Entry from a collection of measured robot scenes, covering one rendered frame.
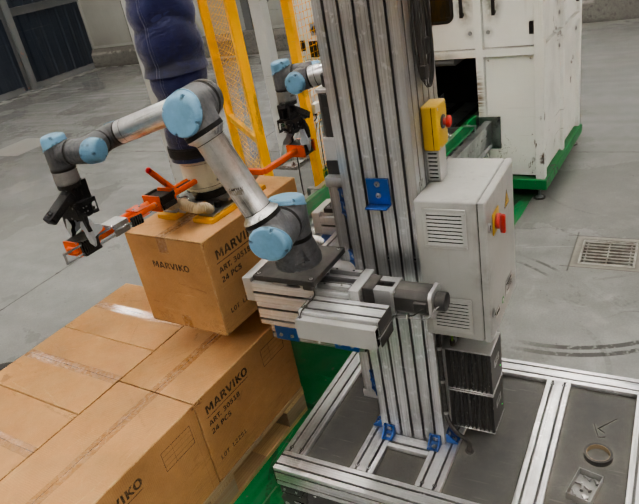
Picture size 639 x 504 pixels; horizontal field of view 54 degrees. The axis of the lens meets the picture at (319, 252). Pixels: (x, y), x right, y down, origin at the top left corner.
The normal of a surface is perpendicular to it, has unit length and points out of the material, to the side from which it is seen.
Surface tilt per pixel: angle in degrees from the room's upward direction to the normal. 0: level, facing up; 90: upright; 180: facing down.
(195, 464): 90
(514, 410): 0
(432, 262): 90
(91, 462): 0
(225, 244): 90
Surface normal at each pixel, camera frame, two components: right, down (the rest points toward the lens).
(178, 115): -0.33, 0.37
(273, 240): -0.20, 0.59
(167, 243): -0.52, 0.47
